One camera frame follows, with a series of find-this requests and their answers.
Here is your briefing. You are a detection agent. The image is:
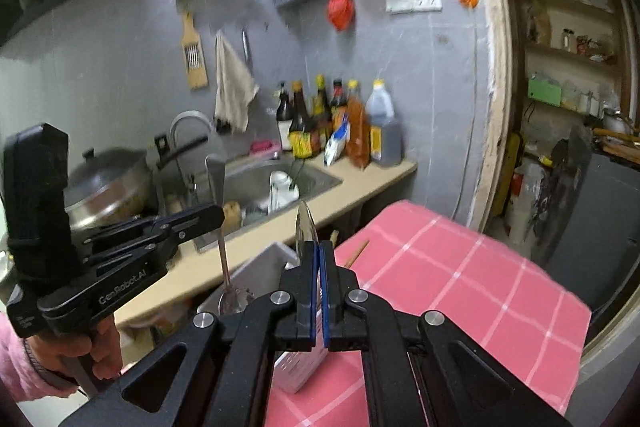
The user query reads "steel wok with black handle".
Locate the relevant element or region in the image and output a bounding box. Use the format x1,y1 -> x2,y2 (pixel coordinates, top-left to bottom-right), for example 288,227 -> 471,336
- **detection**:
62,134 -> 208,233

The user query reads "red plastic bag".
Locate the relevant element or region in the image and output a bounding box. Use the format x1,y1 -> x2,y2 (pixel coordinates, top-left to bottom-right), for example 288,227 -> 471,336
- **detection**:
326,0 -> 357,32

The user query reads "steel kitchen sink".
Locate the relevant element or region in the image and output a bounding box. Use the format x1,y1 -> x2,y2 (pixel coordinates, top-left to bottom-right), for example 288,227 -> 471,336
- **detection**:
192,154 -> 345,253

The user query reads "pink checked tablecloth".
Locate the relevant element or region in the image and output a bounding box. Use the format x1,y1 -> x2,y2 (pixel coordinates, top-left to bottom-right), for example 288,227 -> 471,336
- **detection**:
260,199 -> 593,427

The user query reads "white cup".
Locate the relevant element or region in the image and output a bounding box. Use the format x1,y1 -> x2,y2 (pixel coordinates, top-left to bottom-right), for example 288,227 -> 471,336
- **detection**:
268,171 -> 301,214

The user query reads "beige hanging towel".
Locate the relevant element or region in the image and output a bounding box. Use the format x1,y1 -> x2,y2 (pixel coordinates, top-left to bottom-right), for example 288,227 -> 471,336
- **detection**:
214,30 -> 260,132

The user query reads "blue white packet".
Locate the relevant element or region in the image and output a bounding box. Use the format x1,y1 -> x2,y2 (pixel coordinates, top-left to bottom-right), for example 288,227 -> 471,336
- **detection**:
324,114 -> 351,166

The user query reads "wooden grater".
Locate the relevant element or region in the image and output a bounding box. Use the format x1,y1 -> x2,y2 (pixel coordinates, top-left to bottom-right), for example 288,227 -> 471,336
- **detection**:
180,11 -> 209,91

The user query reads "dark pump bottle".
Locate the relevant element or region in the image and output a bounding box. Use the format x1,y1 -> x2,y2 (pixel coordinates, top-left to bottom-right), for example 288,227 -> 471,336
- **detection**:
276,82 -> 296,151

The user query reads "person's left hand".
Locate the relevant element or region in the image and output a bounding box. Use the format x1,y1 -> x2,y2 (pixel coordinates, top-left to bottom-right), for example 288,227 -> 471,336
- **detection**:
22,311 -> 123,388

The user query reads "white hanging cable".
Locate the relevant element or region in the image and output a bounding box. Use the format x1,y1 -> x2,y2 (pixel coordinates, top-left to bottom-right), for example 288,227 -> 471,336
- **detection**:
459,6 -> 478,218

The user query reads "wooden door frame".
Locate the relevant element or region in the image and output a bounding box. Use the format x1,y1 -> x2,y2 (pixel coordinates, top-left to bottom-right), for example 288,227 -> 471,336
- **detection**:
460,0 -> 526,233

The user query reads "large dark oil jug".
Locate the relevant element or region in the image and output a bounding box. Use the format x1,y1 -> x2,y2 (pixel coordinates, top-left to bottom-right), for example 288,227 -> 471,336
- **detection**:
365,79 -> 403,168

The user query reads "steel pot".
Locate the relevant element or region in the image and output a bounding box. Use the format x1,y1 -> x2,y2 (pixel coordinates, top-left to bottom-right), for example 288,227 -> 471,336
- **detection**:
602,107 -> 633,132

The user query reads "white plastic jug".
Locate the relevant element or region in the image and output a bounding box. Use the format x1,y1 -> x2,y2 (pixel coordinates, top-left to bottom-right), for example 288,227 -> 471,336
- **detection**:
505,162 -> 546,245

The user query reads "wooden chopstick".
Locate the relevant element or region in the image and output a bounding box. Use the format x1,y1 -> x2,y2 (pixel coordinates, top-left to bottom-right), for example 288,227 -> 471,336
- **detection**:
345,239 -> 371,269

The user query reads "person's left forearm pink sleeve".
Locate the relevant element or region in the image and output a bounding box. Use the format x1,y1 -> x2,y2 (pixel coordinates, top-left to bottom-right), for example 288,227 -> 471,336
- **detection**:
0,312 -> 76,400

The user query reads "slim yellow capped sauce bottle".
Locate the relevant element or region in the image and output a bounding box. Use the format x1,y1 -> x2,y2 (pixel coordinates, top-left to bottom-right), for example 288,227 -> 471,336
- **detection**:
312,75 -> 333,148

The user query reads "steel faucet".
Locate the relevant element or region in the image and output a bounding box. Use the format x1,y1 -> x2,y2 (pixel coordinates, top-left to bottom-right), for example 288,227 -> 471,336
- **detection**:
169,110 -> 216,208

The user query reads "dark sauce bottle yellow label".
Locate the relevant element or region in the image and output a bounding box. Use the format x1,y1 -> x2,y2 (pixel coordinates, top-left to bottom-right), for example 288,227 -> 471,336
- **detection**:
288,81 -> 321,158

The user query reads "orange chilli sauce bottle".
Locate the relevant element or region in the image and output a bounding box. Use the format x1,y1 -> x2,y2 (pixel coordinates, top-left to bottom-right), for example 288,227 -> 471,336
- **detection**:
346,80 -> 372,168

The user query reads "pink soap dish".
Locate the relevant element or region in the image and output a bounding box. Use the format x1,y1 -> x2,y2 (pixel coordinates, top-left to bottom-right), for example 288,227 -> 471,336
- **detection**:
250,139 -> 282,160

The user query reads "grey cabinet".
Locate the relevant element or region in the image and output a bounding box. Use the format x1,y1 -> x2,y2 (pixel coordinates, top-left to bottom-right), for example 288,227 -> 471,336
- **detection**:
545,124 -> 640,308

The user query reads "dark sauce bottle red label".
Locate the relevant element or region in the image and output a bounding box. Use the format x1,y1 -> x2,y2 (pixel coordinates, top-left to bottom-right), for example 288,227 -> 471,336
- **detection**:
330,79 -> 348,128

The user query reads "yellow scrub sponge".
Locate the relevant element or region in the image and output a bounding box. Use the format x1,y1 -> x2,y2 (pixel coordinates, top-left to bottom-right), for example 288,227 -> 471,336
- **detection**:
222,202 -> 243,230

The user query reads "steel spoon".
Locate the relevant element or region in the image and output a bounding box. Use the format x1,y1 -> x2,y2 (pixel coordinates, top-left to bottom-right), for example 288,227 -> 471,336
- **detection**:
295,201 -> 319,265
206,153 -> 251,315

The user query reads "wooden pantry shelf unit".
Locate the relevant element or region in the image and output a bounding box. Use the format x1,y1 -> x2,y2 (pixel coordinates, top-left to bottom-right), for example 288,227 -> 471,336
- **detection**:
500,0 -> 636,118

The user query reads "green box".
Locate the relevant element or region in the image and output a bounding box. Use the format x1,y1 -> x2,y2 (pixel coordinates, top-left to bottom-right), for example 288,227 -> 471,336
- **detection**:
527,76 -> 563,106

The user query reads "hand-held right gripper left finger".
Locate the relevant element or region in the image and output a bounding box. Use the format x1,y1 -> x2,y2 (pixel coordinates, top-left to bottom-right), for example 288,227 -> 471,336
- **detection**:
60,241 -> 321,427

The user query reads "white perforated utensil basket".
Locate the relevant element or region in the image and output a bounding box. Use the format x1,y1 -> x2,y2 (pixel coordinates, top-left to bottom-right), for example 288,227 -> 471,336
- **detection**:
196,241 -> 331,395

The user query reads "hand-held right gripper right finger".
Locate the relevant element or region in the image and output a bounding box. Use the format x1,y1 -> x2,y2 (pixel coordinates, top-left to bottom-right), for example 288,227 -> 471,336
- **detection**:
320,239 -> 573,427

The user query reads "beige kitchen counter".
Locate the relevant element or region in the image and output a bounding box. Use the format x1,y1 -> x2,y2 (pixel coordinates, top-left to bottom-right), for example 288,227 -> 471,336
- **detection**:
112,159 -> 418,333

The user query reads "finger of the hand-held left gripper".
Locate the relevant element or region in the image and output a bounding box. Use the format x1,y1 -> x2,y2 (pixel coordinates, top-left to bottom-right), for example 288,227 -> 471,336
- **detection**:
82,227 -> 187,280
70,204 -> 225,253

